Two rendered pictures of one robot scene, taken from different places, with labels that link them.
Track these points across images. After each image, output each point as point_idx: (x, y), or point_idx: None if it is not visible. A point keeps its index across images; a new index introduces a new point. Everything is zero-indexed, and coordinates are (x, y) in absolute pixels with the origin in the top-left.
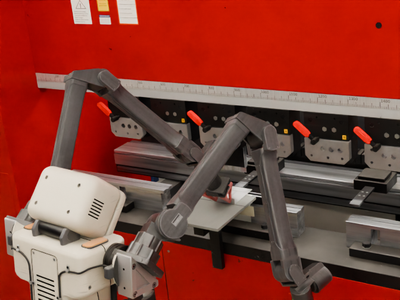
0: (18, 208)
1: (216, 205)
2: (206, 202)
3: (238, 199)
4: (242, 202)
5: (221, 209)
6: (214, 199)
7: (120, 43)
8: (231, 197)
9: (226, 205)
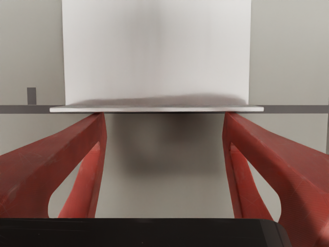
0: None
1: (128, 160)
2: (24, 144)
3: (239, 31)
4: (283, 51)
5: (196, 216)
6: (101, 165)
7: None
8: (176, 19)
9: (199, 145)
